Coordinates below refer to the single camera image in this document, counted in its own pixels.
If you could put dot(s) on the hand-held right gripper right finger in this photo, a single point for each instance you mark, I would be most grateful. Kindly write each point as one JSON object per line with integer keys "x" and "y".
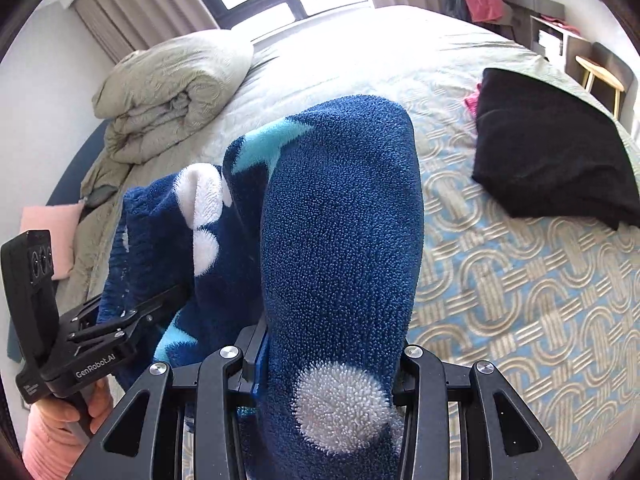
{"x": 415, "y": 360}

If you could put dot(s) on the dark blue headboard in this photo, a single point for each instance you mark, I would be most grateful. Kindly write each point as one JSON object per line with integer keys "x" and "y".
{"x": 75, "y": 170}

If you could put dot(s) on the folded beige duvet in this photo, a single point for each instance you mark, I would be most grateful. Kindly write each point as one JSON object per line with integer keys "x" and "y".
{"x": 170, "y": 90}

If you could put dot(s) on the small pink cloth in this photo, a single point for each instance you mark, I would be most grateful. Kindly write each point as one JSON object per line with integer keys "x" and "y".
{"x": 472, "y": 102}

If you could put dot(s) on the navy fleece star blanket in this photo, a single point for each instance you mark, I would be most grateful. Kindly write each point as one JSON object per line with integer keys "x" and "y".
{"x": 340, "y": 240}

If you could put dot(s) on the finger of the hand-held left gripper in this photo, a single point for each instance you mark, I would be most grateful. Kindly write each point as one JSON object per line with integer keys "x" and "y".
{"x": 125, "y": 302}
{"x": 115, "y": 327}

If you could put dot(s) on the pink pillow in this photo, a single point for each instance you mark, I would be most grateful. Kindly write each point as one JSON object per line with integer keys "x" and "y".
{"x": 50, "y": 230}

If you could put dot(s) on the wooden stool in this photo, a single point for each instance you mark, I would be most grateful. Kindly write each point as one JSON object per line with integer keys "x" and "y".
{"x": 607, "y": 72}

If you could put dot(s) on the black folded garment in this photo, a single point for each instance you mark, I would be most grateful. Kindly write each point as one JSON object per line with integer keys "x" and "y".
{"x": 550, "y": 150}

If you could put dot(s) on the grey pillow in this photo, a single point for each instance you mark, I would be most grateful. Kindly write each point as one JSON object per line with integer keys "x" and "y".
{"x": 100, "y": 195}

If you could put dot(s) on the bed with patterned green sheet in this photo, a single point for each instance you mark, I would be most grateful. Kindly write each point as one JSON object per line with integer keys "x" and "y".
{"x": 500, "y": 285}

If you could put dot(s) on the white shelf unit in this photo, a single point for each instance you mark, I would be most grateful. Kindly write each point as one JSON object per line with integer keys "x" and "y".
{"x": 552, "y": 40}

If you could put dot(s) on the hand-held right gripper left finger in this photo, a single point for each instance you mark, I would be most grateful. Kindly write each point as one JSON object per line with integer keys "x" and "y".
{"x": 256, "y": 360}

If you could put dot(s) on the person's left hand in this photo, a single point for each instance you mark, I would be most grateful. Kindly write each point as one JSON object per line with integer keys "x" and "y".
{"x": 55, "y": 415}

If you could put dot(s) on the wooden desk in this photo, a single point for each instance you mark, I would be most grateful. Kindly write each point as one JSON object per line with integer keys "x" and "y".
{"x": 525, "y": 5}

